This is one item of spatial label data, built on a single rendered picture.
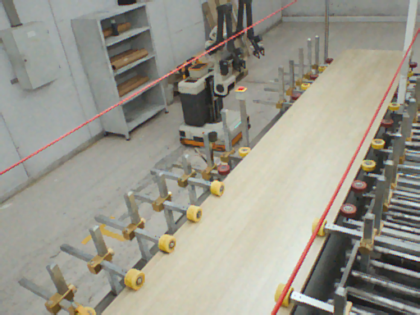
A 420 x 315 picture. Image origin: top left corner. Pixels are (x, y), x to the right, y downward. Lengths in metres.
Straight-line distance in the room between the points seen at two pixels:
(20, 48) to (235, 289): 3.37
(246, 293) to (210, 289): 0.16
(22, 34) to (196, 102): 1.88
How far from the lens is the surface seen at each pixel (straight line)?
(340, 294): 1.47
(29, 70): 4.44
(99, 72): 5.00
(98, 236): 1.90
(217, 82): 4.31
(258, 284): 1.78
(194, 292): 1.78
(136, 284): 1.84
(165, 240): 1.94
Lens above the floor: 2.25
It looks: 31 degrees down
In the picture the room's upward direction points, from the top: 8 degrees counter-clockwise
